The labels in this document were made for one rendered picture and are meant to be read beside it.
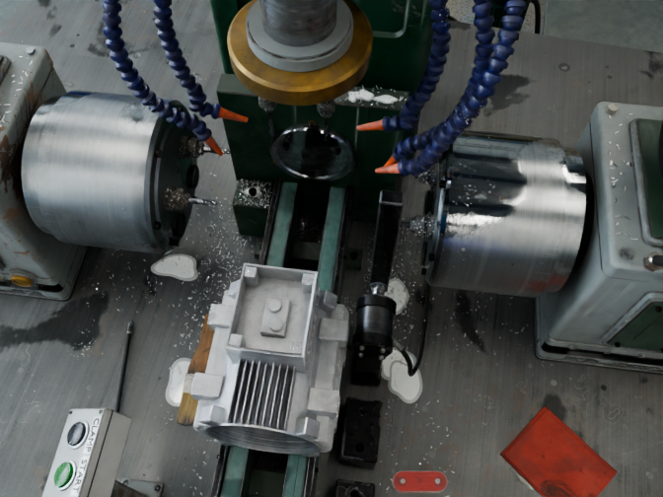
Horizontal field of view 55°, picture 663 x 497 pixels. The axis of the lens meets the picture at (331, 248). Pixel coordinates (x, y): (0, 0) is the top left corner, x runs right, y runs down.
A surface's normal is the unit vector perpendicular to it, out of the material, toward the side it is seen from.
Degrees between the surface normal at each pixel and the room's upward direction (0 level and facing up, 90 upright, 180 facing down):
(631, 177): 0
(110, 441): 60
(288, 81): 0
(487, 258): 66
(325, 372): 0
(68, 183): 43
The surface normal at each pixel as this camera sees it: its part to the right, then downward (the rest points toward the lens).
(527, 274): -0.12, 0.69
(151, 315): 0.00, -0.47
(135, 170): -0.07, 0.06
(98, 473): 0.86, -0.14
